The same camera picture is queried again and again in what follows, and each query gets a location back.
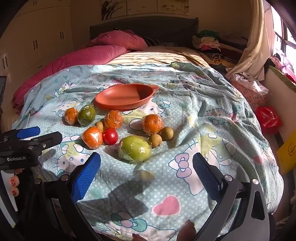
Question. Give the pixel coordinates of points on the barred window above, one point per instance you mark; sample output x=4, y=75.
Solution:
x=285, y=30

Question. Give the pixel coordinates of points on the terracotta plastic plate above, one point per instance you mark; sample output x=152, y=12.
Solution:
x=120, y=99

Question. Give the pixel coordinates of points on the red plastic bag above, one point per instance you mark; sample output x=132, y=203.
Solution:
x=268, y=119

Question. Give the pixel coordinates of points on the cream wardrobe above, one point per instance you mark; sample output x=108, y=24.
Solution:
x=34, y=27

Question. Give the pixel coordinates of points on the dark bed headboard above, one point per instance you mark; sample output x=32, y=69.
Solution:
x=161, y=30

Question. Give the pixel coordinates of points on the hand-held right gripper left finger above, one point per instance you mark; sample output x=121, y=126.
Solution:
x=86, y=176

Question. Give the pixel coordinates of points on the cream curtain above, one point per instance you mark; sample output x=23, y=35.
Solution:
x=252, y=46

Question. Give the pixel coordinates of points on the dark striped cloth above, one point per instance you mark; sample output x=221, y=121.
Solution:
x=152, y=41

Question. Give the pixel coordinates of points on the pink patterned cloth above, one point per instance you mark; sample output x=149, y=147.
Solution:
x=249, y=92

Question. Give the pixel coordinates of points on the wall painting panel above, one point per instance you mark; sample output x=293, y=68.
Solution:
x=141, y=5
x=173, y=5
x=113, y=8

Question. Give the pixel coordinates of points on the cartoon cat printed blanket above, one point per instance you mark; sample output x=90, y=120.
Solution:
x=208, y=120

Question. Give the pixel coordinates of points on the green trimmed mat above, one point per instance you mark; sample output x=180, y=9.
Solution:
x=281, y=75

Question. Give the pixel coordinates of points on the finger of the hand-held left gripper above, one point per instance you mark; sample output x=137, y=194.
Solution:
x=27, y=132
x=46, y=140

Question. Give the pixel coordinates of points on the large green citrus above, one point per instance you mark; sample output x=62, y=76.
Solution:
x=134, y=148

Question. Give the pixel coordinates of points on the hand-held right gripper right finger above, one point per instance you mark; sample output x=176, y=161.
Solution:
x=205, y=176

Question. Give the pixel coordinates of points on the pink crumpled clothes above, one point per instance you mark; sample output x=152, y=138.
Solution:
x=283, y=63

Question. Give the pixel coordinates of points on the yellow box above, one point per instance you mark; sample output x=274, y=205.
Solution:
x=288, y=155

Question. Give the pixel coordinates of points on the pink pillows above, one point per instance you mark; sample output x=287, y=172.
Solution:
x=69, y=58

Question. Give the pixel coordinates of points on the plastic-wrapped orange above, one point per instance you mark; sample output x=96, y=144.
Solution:
x=113, y=119
x=71, y=115
x=152, y=124
x=92, y=137

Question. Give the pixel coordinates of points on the beige striped bed sheet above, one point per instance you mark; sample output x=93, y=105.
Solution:
x=150, y=56

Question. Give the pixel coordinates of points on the small green citrus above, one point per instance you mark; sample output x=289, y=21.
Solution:
x=86, y=115

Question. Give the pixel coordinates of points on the person's right hand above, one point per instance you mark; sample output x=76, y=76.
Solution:
x=186, y=231

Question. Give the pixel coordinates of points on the black white striped garment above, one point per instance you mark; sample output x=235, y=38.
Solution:
x=214, y=56

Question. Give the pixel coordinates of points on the pile of folded clothes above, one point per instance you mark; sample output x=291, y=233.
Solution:
x=208, y=40

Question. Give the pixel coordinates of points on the brown longan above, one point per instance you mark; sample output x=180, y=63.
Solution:
x=99, y=125
x=167, y=133
x=155, y=140

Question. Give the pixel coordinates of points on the red tomato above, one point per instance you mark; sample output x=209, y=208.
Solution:
x=110, y=136

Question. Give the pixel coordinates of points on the person's left hand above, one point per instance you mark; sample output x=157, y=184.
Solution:
x=13, y=181

